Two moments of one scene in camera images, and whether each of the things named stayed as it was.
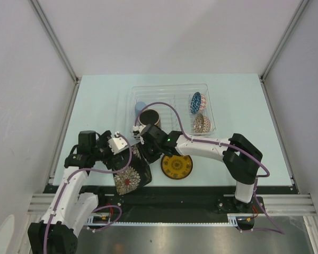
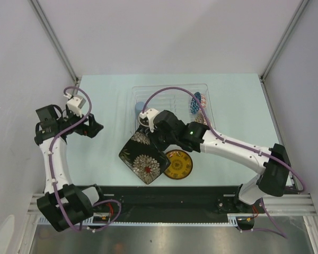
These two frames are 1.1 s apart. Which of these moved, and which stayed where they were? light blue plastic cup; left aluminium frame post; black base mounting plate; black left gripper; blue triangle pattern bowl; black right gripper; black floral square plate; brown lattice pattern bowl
Moved: black left gripper; black right gripper; black floral square plate
Stayed: light blue plastic cup; left aluminium frame post; black base mounting plate; brown lattice pattern bowl; blue triangle pattern bowl
